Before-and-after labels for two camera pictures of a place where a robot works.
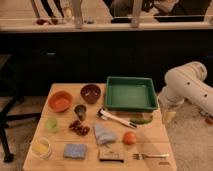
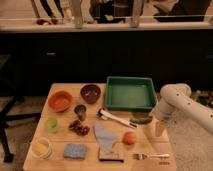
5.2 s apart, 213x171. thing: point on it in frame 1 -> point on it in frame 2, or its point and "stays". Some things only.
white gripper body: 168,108 -> 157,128
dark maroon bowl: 90,93 stays
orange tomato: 129,138 stays
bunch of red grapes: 81,130 stays
